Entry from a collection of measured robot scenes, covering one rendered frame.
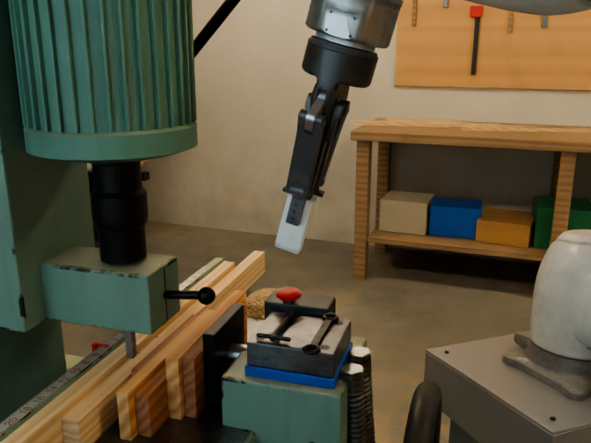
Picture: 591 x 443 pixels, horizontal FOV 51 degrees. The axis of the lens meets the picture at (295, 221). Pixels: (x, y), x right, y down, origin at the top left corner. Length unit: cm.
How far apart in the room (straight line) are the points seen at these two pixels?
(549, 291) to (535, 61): 274
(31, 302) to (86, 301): 6
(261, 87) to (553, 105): 181
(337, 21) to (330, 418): 40
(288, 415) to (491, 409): 58
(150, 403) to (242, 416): 10
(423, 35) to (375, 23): 328
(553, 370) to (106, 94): 93
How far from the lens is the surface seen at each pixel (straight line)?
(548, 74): 386
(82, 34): 61
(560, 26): 386
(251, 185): 437
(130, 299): 70
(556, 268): 120
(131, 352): 77
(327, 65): 64
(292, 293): 73
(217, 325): 73
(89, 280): 72
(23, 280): 74
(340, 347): 69
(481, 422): 123
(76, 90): 62
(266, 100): 423
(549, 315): 122
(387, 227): 365
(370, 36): 63
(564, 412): 117
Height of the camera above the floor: 131
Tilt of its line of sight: 16 degrees down
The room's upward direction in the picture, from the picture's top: straight up
